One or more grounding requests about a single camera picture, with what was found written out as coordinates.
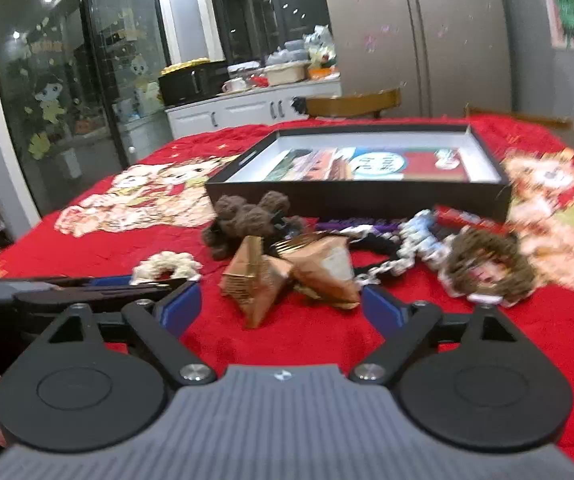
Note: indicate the white cabinet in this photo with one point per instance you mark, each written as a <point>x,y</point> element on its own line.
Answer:
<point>242,110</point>

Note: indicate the plastic bags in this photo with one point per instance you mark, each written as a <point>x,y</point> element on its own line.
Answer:
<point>319,45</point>

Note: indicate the gold bow hair clip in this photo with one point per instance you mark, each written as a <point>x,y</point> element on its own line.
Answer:
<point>327,270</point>
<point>252,285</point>

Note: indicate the silver refrigerator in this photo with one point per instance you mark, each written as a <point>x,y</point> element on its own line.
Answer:
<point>442,35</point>

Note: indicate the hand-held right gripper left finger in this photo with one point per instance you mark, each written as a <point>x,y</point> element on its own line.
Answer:
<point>184,306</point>

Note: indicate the row of yellow items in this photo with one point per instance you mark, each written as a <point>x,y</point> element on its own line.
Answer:
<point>184,65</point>

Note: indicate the dark window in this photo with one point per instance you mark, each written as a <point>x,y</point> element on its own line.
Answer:
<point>257,10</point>

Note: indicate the brown furry scrunchie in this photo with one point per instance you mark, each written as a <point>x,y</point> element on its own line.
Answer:
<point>512,270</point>

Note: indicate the glass sliding door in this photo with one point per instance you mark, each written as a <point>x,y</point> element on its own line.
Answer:
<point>67,110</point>

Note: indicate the red hair clip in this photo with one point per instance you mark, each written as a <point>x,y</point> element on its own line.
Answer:
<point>467,217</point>

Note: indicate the white cup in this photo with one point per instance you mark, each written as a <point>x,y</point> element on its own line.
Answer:
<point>234,85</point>

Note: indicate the black tray box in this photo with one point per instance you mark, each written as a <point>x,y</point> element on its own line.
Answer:
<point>357,200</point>

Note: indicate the wooden chair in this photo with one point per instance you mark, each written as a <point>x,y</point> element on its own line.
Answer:
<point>352,105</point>
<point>517,119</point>

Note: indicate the beige basin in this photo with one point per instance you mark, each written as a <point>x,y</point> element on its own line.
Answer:
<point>287,74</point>

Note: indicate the black oven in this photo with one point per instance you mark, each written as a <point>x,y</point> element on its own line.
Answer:
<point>192,82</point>

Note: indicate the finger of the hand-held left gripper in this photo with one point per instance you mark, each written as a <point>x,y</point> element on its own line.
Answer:
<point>109,281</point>
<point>92,296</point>

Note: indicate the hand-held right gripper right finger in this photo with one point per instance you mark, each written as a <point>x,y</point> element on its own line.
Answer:
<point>381,304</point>

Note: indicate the red printed blanket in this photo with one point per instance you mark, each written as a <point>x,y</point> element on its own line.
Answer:
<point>292,340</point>

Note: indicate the blue and white scrunchie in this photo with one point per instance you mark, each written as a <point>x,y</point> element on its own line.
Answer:
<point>417,245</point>

